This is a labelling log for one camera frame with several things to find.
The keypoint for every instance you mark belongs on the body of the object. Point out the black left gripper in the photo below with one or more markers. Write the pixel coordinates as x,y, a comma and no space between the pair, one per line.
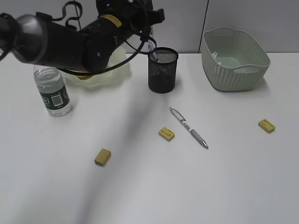
136,13

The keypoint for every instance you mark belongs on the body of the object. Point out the blue clip grey grip pen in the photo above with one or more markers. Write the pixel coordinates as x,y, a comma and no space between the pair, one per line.
152,53

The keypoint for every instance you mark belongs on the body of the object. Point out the yellow mango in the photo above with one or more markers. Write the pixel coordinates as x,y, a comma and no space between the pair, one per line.
81,74

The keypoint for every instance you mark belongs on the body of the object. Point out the white waste paper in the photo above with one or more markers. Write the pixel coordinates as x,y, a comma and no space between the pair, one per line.
214,55

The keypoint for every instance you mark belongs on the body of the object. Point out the clear plastic water bottle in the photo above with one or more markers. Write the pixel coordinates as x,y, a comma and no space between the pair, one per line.
50,84

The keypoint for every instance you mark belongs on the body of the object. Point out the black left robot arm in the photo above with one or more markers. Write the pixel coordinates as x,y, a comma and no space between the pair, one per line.
40,40

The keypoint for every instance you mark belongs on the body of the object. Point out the pale green wavy plate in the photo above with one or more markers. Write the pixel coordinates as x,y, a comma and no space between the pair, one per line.
112,78

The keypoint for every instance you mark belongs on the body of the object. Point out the black mesh pen holder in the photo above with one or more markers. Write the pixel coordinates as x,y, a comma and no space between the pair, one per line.
162,73

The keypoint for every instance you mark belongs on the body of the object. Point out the pale green plastic basket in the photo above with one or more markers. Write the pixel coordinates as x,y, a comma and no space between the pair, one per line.
243,61

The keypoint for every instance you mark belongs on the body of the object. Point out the yellow eraser with label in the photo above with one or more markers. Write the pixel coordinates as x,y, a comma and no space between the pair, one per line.
166,133

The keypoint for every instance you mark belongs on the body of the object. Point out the grey grip white pen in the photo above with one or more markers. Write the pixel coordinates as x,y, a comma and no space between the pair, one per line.
192,132

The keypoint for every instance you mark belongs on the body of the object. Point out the yellow eraser beside beige pen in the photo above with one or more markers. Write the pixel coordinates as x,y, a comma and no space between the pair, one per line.
102,157

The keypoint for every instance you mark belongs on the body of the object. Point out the yellow eraser far right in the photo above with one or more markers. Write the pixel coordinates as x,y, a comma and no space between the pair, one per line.
266,126

